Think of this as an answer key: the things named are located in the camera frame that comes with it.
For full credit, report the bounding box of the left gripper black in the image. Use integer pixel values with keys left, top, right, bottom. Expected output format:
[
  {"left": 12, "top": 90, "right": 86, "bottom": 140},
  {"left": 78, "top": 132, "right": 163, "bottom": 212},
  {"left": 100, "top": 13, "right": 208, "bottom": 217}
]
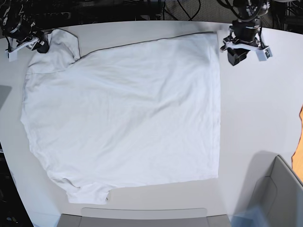
[{"left": 223, "top": 20, "right": 262, "bottom": 66}]

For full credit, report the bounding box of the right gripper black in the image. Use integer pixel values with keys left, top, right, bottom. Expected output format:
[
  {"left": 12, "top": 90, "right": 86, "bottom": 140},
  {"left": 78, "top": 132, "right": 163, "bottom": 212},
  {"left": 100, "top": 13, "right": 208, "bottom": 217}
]
[{"left": 24, "top": 30, "right": 49, "bottom": 53}]

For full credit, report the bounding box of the white T-shirt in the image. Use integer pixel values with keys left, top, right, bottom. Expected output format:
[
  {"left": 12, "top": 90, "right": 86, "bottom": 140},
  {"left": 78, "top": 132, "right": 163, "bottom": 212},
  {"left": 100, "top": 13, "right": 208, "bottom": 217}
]
[{"left": 21, "top": 29, "right": 221, "bottom": 205}]

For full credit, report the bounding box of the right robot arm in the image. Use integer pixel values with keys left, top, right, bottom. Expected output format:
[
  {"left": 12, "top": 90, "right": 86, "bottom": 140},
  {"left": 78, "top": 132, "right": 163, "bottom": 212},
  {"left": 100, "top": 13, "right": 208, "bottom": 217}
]
[{"left": 0, "top": 0, "right": 49, "bottom": 53}]

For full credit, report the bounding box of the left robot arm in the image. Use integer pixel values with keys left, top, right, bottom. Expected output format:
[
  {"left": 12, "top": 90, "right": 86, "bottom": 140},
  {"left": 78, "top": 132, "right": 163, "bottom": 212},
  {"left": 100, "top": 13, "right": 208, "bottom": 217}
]
[{"left": 218, "top": 0, "right": 272, "bottom": 66}]

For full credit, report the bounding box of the orange cloth right edge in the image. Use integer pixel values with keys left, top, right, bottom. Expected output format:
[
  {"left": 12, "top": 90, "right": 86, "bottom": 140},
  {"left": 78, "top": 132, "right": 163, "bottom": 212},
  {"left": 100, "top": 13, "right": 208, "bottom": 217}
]
[{"left": 291, "top": 107, "right": 303, "bottom": 182}]

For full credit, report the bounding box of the grey cardboard box right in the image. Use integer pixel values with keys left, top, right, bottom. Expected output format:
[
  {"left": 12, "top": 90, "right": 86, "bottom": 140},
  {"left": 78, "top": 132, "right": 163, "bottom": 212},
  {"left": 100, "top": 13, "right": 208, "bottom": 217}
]
[{"left": 250, "top": 156, "right": 303, "bottom": 227}]

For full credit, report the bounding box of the grey tray bottom edge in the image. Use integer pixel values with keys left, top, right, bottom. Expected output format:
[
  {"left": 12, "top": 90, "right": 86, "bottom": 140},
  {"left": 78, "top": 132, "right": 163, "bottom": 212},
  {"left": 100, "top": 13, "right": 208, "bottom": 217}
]
[{"left": 57, "top": 208, "right": 231, "bottom": 227}]

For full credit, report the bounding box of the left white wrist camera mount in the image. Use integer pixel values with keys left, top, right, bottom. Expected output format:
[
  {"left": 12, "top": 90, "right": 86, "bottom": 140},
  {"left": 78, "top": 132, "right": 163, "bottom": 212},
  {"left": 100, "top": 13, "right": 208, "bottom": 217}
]
[{"left": 220, "top": 41, "right": 273, "bottom": 61}]

